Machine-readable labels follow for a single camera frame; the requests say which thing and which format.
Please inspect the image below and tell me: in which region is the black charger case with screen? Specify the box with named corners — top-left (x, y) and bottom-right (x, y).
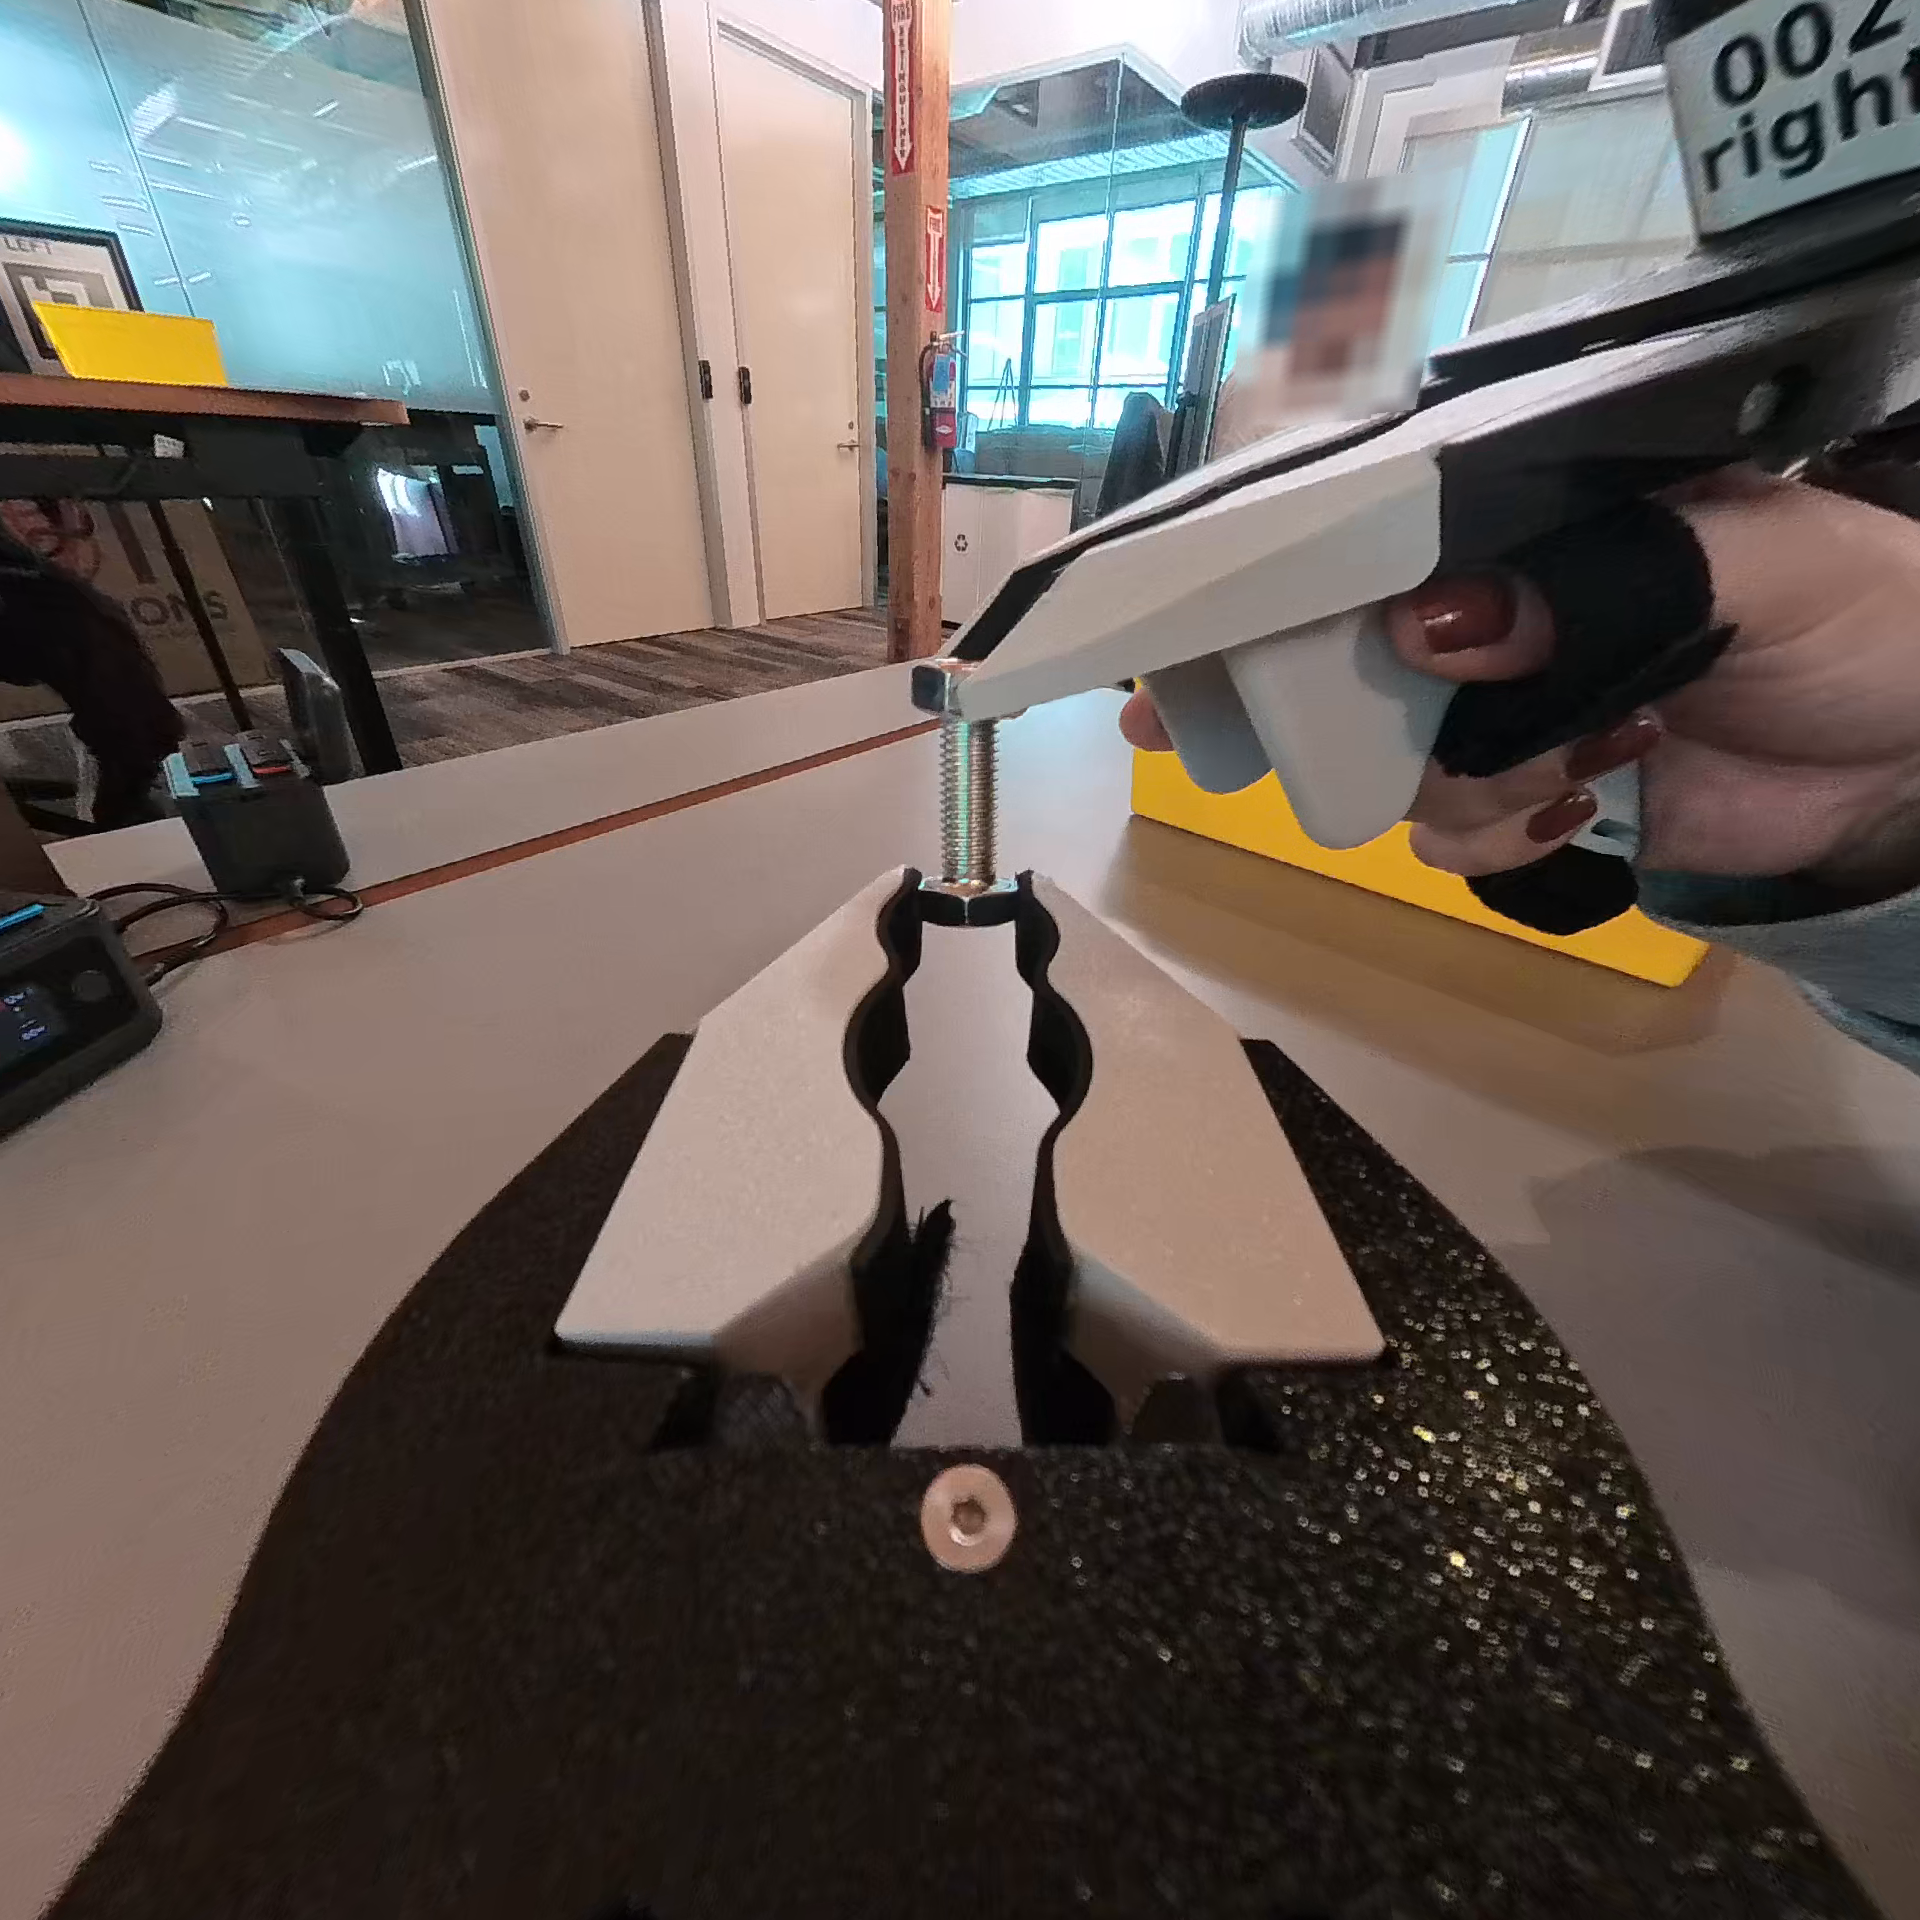
top-left (0, 891), bottom-right (165, 1136)

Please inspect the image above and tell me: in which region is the white door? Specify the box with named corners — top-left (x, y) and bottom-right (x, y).
top-left (422, 0), bottom-right (721, 655)
top-left (713, 18), bottom-right (881, 624)

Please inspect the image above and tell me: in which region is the black cable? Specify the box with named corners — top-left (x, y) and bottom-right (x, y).
top-left (83, 881), bottom-right (365, 985)

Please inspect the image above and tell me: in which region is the black floor lamp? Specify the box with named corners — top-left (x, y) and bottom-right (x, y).
top-left (1180, 67), bottom-right (1313, 326)

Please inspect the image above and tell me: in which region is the steel bolt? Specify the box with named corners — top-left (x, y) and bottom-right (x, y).
top-left (910, 656), bottom-right (1004, 889)

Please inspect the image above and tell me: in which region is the dark cloth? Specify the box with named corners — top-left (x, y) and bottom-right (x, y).
top-left (0, 516), bottom-right (193, 841)

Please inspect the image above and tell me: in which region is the wooden desk with black legs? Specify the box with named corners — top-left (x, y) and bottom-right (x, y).
top-left (0, 371), bottom-right (412, 777)

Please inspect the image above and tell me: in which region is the cardboard box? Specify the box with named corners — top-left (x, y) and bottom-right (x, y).
top-left (0, 498), bottom-right (282, 721)

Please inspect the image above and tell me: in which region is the grey standing device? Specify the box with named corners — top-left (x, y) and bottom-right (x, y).
top-left (274, 647), bottom-right (359, 784)

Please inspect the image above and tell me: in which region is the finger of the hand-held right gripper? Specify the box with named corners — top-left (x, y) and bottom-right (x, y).
top-left (940, 402), bottom-right (1443, 672)
top-left (949, 448), bottom-right (1445, 723)

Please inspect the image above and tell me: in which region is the black office chair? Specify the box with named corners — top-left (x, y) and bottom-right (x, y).
top-left (1093, 391), bottom-right (1191, 524)

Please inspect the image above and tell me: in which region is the black battery charger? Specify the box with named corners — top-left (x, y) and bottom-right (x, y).
top-left (162, 730), bottom-right (351, 904)

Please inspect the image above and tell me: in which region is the person's right hand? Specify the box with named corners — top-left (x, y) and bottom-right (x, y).
top-left (1118, 463), bottom-right (1920, 916)

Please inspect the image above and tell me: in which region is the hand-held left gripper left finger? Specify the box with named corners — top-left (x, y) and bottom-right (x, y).
top-left (556, 867), bottom-right (957, 1450)

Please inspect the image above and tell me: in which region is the framed marker sign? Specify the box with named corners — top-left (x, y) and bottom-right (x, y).
top-left (0, 219), bottom-right (146, 378)

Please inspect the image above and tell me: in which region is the wooden post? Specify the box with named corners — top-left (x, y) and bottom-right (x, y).
top-left (881, 0), bottom-right (957, 666)

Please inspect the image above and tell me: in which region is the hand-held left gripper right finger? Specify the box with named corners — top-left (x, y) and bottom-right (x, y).
top-left (1006, 867), bottom-right (1385, 1450)

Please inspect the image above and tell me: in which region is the metal air duct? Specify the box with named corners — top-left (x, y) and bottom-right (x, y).
top-left (1238, 0), bottom-right (1601, 73)

